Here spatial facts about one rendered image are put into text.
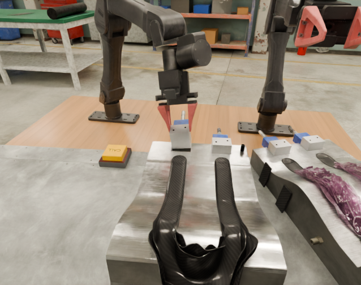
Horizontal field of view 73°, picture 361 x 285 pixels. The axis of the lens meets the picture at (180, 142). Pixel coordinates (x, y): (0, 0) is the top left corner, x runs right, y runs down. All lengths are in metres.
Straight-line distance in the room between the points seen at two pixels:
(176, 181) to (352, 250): 0.35
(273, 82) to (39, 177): 0.78
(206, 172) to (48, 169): 0.48
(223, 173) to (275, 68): 0.44
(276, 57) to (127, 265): 0.75
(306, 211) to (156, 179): 0.33
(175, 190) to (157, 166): 0.09
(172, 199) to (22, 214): 0.37
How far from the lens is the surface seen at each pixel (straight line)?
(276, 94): 0.88
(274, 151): 0.73
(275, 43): 0.92
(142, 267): 0.41
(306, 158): 0.77
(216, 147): 0.63
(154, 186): 0.56
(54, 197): 0.72
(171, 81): 0.52
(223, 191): 0.56
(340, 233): 0.57
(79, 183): 0.74
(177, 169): 0.60
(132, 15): 0.70
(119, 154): 0.74
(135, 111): 1.08
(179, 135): 0.62
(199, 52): 0.55
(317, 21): 0.50
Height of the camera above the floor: 1.27
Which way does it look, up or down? 33 degrees down
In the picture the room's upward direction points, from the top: straight up
